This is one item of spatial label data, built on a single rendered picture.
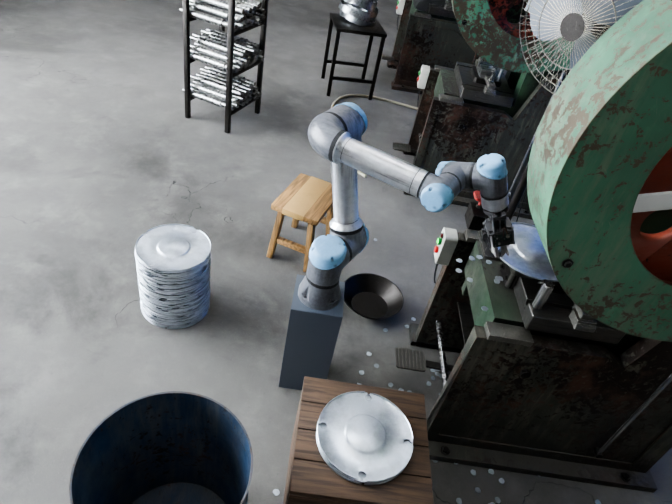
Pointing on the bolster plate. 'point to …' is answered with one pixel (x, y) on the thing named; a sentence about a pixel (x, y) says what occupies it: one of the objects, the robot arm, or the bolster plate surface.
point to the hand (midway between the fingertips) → (499, 252)
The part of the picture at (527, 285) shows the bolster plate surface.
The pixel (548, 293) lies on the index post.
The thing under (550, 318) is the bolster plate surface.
